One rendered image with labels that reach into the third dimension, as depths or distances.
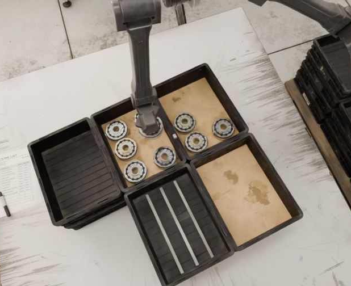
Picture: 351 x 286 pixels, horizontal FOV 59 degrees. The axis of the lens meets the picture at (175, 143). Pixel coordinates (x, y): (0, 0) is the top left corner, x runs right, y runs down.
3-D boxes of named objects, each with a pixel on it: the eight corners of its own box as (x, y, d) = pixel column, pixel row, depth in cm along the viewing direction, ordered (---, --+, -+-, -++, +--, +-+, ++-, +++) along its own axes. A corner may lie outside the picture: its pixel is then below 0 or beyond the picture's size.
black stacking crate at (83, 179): (39, 152, 147) (26, 144, 137) (96, 126, 150) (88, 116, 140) (65, 230, 134) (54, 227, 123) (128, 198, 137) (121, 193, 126)
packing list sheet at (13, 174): (-12, 158, 160) (-13, 157, 160) (32, 143, 161) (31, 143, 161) (-5, 219, 149) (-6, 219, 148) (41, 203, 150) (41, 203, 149)
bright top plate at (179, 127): (170, 117, 144) (170, 116, 144) (191, 109, 145) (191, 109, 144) (178, 135, 141) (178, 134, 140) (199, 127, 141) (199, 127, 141)
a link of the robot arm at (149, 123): (154, 85, 105) (129, 91, 104) (164, 114, 101) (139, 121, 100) (154, 102, 116) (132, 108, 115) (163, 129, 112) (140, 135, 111)
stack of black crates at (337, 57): (291, 79, 227) (312, 38, 185) (329, 67, 229) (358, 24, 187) (317, 125, 213) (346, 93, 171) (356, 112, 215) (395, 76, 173)
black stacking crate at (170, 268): (129, 199, 137) (122, 194, 126) (188, 169, 139) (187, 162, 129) (167, 287, 123) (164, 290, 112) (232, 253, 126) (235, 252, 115)
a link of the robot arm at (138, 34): (155, -14, 70) (108, -6, 68) (162, 3, 68) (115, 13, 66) (155, 89, 110) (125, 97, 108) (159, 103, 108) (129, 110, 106)
